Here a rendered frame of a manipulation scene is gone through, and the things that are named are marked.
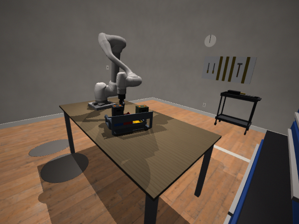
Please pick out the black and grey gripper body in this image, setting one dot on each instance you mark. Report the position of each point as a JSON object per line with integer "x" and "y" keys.
{"x": 121, "y": 97}

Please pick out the dark grey metal shelf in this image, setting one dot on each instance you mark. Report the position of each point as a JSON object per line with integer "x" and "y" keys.
{"x": 139, "y": 122}

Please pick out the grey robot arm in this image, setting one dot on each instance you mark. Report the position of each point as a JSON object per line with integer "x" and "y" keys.
{"x": 113, "y": 45}

